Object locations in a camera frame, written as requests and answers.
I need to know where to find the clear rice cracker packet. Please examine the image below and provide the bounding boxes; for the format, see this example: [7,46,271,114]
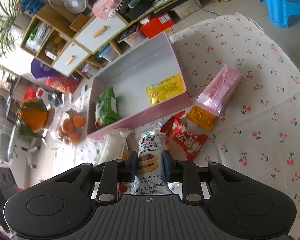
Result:
[95,129,129,166]

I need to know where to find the silver cookie snack bag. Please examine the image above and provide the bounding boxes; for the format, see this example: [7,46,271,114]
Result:
[131,128,173,195]

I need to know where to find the red snack packet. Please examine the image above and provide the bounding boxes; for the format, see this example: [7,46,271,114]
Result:
[160,111,208,161]

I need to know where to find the orange small snack packet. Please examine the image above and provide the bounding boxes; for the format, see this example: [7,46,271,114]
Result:
[186,106,217,131]

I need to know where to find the green cartoon snack bag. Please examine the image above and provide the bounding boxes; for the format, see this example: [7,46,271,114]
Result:
[95,87,120,129]

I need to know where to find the pink wafer snack packet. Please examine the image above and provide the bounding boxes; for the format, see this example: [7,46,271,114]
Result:
[194,65,242,116]

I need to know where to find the yellow snack packet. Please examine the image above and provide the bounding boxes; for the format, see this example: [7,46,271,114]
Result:
[146,74,185,106]

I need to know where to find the pink cardboard box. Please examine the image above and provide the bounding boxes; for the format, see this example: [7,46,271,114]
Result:
[86,33,192,140]

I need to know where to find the glass jar with tangerines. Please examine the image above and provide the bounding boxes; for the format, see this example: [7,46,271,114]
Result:
[49,106,87,145]

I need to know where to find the cherry print tablecloth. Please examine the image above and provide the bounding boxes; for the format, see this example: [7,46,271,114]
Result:
[72,12,300,240]

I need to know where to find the red round lantern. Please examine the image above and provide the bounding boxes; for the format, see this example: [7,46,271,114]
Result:
[45,75,80,94]

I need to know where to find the large orange fruit decoration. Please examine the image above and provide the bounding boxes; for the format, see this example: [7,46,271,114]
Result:
[17,98,51,139]

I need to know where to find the wooden tv cabinet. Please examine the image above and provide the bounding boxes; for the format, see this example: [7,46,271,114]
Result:
[20,0,188,76]

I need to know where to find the clear plastic storage bin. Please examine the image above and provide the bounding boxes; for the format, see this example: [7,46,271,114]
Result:
[117,23,146,47]

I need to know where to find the red box under cabinet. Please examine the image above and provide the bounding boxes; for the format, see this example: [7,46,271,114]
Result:
[140,13,174,38]

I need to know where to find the black tray on shelf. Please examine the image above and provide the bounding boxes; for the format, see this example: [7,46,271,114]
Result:
[119,0,154,20]

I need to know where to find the small white desk fan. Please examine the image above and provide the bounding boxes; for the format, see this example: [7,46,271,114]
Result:
[64,0,89,14]

